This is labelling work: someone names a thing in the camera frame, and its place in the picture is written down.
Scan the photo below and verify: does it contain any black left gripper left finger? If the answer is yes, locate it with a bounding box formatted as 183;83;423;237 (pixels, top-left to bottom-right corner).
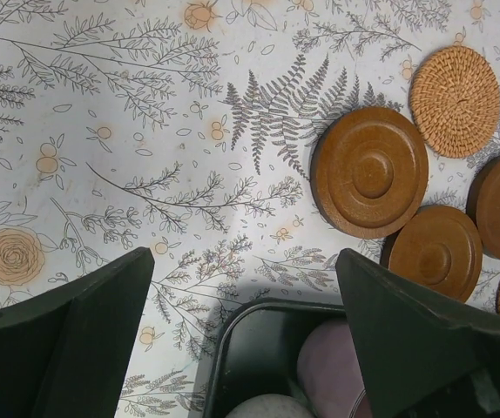
0;247;154;417

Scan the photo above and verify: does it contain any large brown wooden coaster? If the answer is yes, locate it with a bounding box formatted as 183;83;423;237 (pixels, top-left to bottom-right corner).
310;106;429;239

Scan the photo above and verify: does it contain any black plastic tray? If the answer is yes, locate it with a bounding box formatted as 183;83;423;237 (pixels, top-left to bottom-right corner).
202;298;346;417

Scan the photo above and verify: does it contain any white ceramic mug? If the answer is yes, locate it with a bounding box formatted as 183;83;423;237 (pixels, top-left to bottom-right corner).
226;394;314;418

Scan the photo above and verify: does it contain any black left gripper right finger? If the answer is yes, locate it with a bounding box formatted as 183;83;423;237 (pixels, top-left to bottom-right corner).
336;249;500;417

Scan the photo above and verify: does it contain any small brown wooden coaster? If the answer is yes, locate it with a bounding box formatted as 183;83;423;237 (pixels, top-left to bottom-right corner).
381;205;483;302

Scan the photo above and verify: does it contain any purple ceramic mug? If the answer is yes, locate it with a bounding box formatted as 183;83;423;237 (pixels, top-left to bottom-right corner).
297;319;373;418

